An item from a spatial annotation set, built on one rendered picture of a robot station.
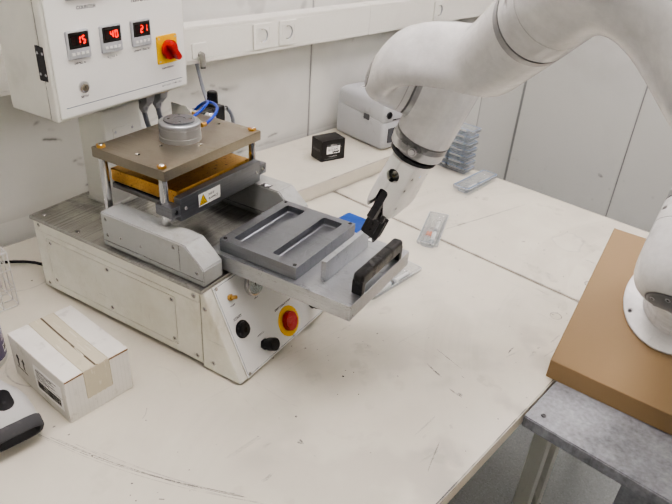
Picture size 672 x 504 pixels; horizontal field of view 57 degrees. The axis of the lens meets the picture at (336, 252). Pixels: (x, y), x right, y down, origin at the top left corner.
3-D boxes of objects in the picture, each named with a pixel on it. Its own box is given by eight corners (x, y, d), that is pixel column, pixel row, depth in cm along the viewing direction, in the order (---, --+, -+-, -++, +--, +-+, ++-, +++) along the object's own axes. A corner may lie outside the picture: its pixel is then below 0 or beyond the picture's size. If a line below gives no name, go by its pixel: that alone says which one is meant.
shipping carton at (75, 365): (15, 371, 112) (4, 331, 108) (82, 340, 121) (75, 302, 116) (65, 426, 102) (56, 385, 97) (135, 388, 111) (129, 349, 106)
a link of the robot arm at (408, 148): (434, 159, 87) (425, 175, 89) (457, 142, 94) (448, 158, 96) (387, 126, 89) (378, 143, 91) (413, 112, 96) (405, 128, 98)
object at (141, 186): (112, 187, 119) (106, 140, 114) (192, 154, 136) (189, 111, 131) (179, 212, 112) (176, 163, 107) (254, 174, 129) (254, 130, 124)
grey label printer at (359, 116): (333, 130, 220) (336, 83, 212) (373, 121, 232) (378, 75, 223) (382, 152, 205) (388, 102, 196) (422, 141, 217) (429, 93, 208)
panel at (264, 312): (247, 378, 114) (210, 288, 109) (332, 302, 136) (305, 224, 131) (255, 379, 113) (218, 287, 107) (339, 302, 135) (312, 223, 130)
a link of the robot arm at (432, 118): (392, 135, 88) (451, 159, 89) (434, 51, 79) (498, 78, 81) (393, 108, 94) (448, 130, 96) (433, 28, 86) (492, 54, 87)
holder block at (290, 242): (219, 250, 111) (219, 237, 110) (284, 210, 126) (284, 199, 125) (295, 280, 104) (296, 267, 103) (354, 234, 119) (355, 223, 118)
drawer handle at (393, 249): (350, 292, 102) (352, 272, 100) (391, 255, 113) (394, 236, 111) (361, 296, 101) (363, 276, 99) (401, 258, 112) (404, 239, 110)
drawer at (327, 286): (209, 267, 113) (207, 230, 109) (279, 222, 129) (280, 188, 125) (348, 326, 100) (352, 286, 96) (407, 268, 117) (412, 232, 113)
